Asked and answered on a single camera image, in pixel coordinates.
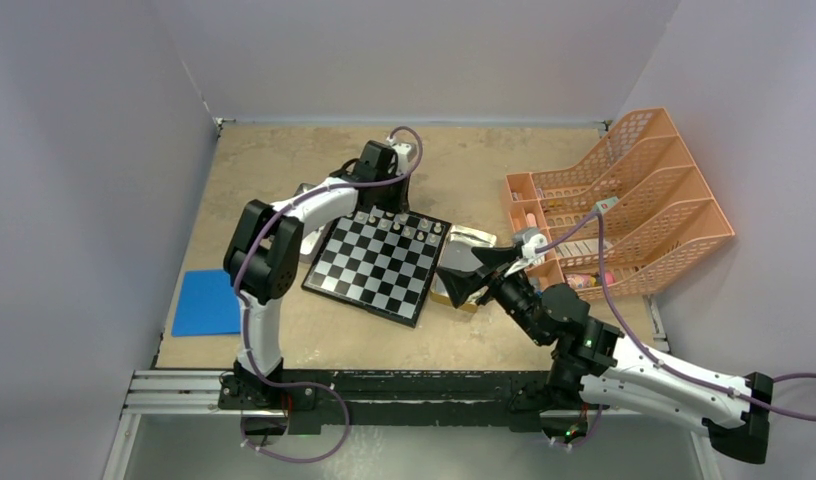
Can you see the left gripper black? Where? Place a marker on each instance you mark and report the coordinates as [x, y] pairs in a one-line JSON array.
[[400, 203]]

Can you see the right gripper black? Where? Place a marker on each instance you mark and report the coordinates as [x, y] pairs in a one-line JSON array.
[[460, 285]]

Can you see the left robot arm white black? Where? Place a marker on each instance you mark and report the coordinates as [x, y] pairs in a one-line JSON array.
[[263, 255]]

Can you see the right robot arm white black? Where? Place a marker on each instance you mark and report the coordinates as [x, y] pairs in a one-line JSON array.
[[596, 362]]

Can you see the black white chessboard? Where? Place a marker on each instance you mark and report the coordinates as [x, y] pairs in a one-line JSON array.
[[376, 270]]

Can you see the silver pink tin tray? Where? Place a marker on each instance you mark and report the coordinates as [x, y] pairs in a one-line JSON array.
[[312, 243]]

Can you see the small box in organizer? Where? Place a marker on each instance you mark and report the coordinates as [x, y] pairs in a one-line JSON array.
[[604, 205]]

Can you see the orange plastic file organizer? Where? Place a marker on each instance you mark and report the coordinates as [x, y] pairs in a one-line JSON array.
[[666, 221]]

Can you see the blue notebook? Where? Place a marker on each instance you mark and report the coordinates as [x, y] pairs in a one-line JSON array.
[[206, 306]]

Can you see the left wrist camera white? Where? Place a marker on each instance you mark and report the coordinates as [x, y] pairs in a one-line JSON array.
[[405, 152]]

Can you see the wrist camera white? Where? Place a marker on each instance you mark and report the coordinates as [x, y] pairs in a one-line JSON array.
[[405, 152], [531, 246]]

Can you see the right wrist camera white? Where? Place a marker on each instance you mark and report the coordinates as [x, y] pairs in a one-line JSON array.
[[531, 246]]

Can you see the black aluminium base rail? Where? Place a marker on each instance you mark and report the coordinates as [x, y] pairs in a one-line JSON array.
[[314, 399]]

